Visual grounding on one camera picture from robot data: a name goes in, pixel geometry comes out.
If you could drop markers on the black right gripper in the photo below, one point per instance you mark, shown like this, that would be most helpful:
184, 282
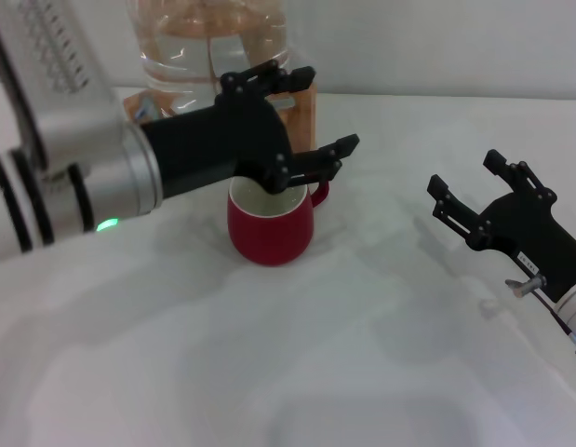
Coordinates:
529, 247

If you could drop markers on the wooden dispenser stand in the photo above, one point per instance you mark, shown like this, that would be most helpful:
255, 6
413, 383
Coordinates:
301, 116

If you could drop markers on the glass water dispenser jar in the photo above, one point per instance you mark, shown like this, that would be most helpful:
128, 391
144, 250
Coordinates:
213, 46

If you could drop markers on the red ceramic cup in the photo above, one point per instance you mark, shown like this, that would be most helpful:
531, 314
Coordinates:
269, 233

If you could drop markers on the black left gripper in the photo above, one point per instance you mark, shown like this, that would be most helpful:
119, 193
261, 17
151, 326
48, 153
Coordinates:
222, 144

